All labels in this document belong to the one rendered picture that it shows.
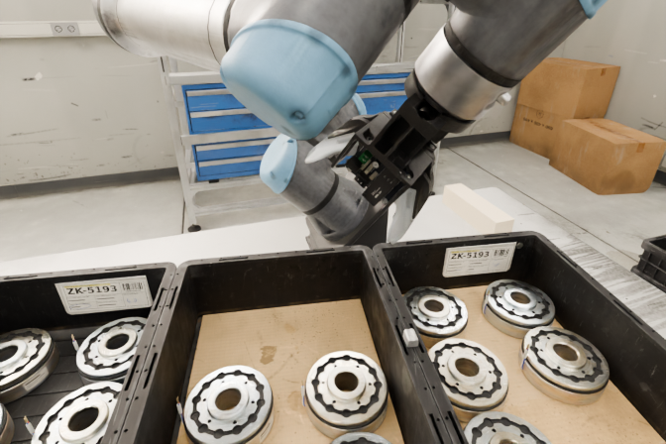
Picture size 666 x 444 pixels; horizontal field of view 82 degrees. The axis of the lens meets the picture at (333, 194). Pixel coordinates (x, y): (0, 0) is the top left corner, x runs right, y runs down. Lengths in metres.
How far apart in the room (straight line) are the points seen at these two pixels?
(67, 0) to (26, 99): 0.72
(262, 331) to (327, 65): 0.49
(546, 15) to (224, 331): 0.57
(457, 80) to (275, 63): 0.15
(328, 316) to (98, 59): 2.76
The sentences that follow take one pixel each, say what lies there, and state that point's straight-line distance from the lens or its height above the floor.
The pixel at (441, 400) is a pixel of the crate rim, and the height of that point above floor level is 0.93.
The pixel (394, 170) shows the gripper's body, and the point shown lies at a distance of 0.35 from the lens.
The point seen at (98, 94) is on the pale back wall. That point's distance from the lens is 3.22.
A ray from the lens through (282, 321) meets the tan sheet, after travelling 0.65.
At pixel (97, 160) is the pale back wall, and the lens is 3.37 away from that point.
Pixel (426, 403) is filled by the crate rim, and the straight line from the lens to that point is 0.44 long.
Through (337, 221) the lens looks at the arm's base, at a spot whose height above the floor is 0.86.
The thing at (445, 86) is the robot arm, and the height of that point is 1.23.
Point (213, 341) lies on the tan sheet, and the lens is 0.64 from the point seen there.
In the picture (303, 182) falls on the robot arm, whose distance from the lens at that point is 0.79.
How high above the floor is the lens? 1.29
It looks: 27 degrees down
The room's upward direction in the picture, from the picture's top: straight up
